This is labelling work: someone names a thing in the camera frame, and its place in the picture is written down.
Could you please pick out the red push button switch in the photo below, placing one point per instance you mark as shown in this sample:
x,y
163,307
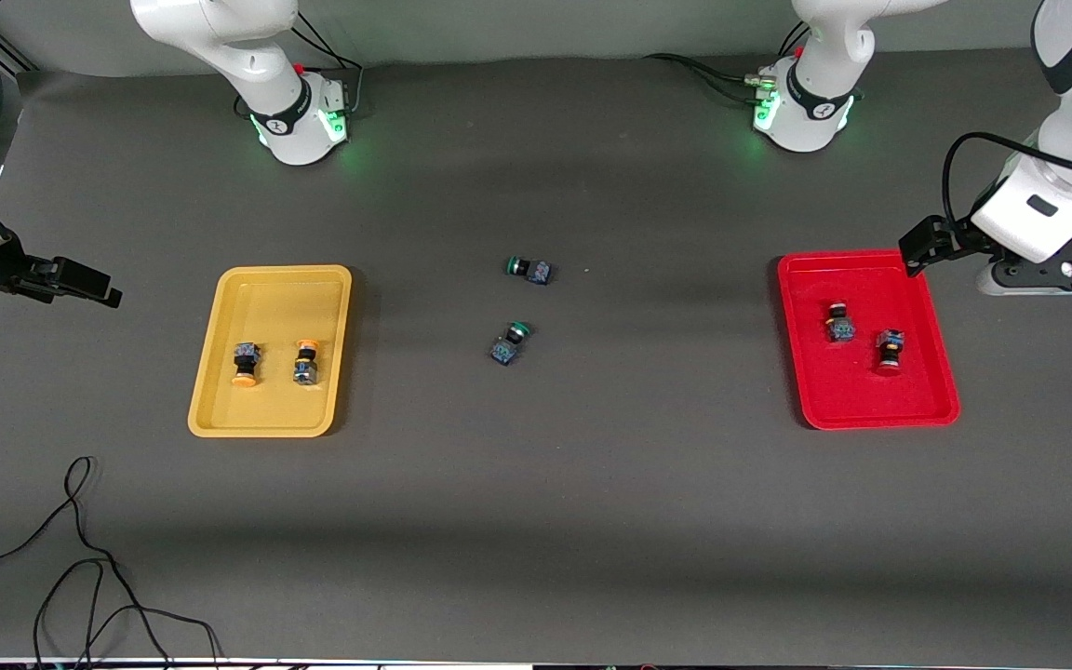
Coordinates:
x,y
840,328
890,342

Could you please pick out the yellow push button switch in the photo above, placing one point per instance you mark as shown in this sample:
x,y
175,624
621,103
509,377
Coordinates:
x,y
246,361
305,368

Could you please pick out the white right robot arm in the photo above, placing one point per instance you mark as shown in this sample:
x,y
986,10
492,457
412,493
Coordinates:
x,y
220,37

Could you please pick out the red plastic tray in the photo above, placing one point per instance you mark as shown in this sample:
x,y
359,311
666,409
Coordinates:
x,y
862,400

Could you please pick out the yellow plastic tray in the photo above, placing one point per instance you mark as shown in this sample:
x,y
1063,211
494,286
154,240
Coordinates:
x,y
266,409

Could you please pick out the dark grey table mat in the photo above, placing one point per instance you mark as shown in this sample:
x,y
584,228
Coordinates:
x,y
536,521

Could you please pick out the aluminium frame rail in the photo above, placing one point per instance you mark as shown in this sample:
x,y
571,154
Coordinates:
x,y
17,58

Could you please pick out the green push button switch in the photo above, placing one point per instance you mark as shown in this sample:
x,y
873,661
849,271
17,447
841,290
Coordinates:
x,y
503,352
536,272

